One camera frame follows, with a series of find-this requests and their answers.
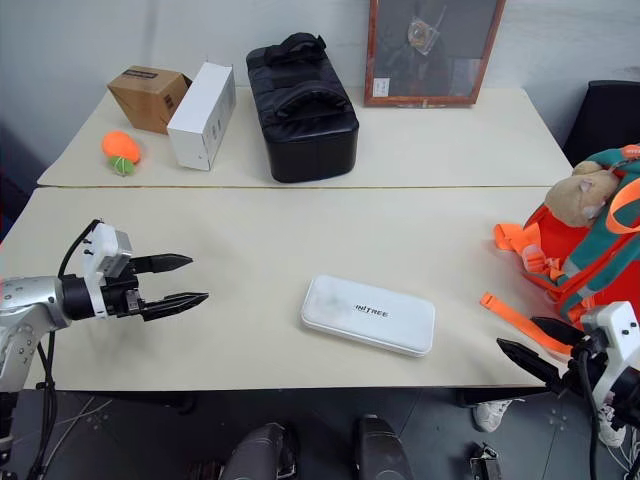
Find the black chair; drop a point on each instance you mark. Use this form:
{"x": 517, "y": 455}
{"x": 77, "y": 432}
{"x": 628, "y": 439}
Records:
{"x": 605, "y": 120}

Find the white case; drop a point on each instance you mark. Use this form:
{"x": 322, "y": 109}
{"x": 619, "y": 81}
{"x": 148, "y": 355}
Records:
{"x": 367, "y": 314}

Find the brown cardboard box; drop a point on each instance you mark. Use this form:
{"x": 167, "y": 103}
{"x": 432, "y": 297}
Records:
{"x": 145, "y": 97}

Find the white cardboard box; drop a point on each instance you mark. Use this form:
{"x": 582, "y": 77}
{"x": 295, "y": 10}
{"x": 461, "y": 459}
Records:
{"x": 202, "y": 117}

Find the wooden framed display case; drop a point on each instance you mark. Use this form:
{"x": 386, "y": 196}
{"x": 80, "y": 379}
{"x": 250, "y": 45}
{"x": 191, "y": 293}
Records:
{"x": 430, "y": 50}

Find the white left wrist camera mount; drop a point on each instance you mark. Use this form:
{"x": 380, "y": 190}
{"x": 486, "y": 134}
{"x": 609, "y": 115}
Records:
{"x": 107, "y": 245}

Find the orange and green backpack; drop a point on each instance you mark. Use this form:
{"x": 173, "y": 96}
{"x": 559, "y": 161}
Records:
{"x": 580, "y": 265}

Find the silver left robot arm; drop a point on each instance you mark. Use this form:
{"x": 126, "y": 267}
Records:
{"x": 25, "y": 300}

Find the dark rounded shape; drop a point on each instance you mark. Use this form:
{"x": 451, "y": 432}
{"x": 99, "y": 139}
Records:
{"x": 382, "y": 447}
{"x": 262, "y": 452}

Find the small black floor device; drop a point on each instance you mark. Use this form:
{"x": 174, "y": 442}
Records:
{"x": 485, "y": 462}

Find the white sneaker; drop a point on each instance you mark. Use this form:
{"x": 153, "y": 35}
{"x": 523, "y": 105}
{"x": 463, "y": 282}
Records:
{"x": 611, "y": 425}
{"x": 492, "y": 415}

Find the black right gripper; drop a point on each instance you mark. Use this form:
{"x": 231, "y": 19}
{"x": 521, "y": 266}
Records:
{"x": 585, "y": 370}

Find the black padded carry bag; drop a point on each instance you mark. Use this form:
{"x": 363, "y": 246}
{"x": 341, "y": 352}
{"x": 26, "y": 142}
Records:
{"x": 302, "y": 112}

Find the beige plush toy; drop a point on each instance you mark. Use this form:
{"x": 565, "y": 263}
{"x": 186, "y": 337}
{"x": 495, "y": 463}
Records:
{"x": 580, "y": 195}

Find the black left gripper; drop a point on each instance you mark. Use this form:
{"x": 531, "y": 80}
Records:
{"x": 122, "y": 299}

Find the orange and green plush toy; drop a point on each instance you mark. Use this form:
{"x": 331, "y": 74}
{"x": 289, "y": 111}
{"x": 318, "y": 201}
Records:
{"x": 121, "y": 147}

